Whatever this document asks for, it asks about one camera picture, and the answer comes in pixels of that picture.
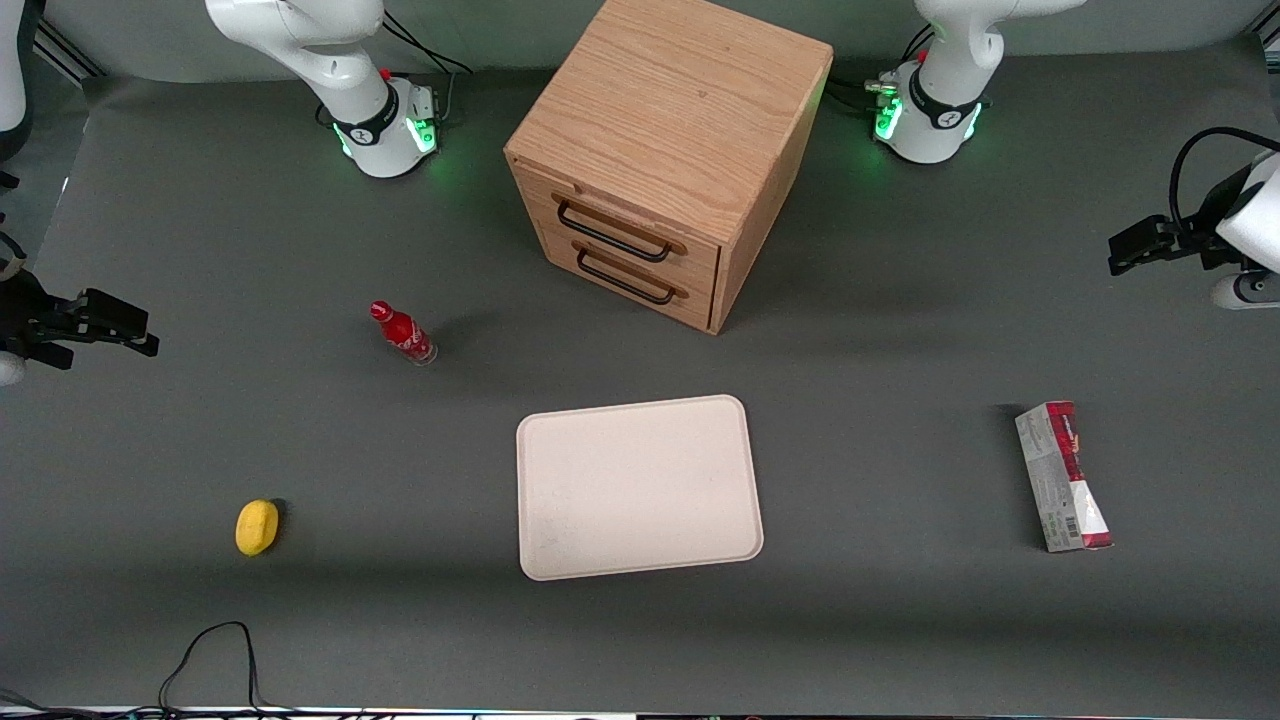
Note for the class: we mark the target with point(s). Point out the aluminium frame rail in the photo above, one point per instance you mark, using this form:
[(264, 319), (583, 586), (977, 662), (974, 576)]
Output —
[(1270, 40), (70, 50)]

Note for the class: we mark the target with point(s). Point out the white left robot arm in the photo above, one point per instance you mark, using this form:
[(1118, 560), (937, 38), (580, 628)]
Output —
[(935, 125)]

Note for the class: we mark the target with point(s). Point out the yellow lemon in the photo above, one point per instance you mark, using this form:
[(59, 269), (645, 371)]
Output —
[(256, 527)]

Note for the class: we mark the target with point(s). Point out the wooden drawer cabinet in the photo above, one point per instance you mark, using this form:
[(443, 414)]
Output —
[(680, 100)]

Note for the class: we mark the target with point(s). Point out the cream plastic tray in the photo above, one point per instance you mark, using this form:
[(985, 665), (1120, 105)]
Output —
[(640, 490)]

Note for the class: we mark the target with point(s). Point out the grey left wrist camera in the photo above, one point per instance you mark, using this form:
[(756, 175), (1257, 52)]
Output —
[(1245, 291)]

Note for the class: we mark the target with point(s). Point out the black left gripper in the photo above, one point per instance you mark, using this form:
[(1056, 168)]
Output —
[(1196, 243)]

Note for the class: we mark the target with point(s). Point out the red soda bottle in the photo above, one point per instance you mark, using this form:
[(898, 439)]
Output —
[(404, 334)]

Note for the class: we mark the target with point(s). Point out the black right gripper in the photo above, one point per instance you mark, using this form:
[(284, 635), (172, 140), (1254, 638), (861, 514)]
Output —
[(24, 318)]

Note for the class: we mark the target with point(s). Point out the wooden drawer front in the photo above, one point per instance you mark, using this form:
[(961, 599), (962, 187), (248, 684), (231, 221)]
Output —
[(690, 305), (700, 250)]

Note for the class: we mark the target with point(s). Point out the red tartan cookie box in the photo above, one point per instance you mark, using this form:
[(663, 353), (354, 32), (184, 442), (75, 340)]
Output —
[(1060, 480)]

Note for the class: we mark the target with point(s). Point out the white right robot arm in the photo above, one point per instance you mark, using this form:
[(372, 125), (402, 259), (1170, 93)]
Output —
[(375, 130)]

